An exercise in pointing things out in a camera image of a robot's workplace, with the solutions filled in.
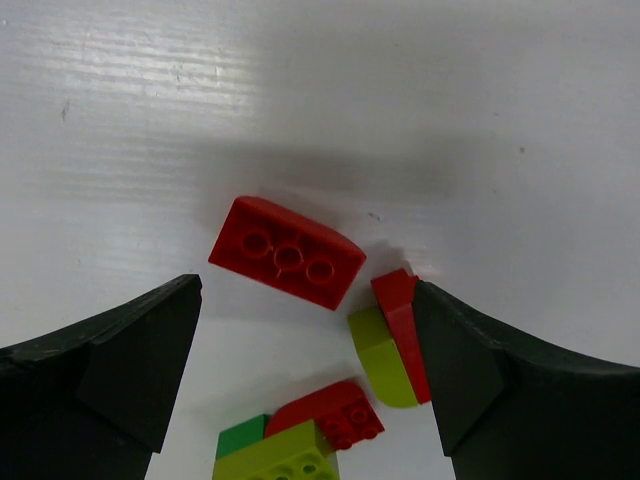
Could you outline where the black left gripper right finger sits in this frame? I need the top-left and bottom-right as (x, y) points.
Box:
(412, 281), (639, 479)

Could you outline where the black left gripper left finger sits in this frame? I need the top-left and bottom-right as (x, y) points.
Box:
(1, 274), (202, 479)

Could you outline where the lime curved lego piece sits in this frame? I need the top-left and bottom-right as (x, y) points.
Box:
(347, 306), (419, 409)

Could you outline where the red curved lego piece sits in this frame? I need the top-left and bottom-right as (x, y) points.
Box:
(371, 268), (432, 404)

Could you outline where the red two-by-two lego brick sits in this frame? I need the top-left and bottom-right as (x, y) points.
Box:
(264, 380), (385, 451)

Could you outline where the lime two-by-four lego brick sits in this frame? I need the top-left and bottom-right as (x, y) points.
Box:
(212, 420), (340, 480)

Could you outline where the red two-by-four lego brick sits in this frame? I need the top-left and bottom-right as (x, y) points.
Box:
(209, 196), (366, 311)

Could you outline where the dark green lego brick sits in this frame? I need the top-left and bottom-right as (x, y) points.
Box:
(215, 414), (270, 459)

